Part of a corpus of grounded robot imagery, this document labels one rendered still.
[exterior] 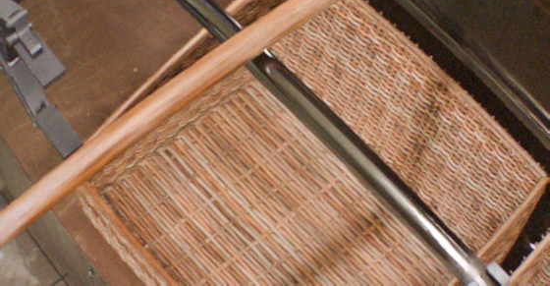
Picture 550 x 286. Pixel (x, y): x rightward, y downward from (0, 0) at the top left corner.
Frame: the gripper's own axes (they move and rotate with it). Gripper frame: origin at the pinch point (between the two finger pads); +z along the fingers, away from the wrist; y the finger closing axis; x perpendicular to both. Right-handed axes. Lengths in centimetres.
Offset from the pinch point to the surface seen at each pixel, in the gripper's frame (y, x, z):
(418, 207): 1.6, -20.4, 31.1
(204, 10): 1.8, -20.1, -0.7
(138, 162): 59, -20, -22
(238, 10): 38, -41, -21
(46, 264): 119, -1, -48
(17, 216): -1.2, 11.4, 7.8
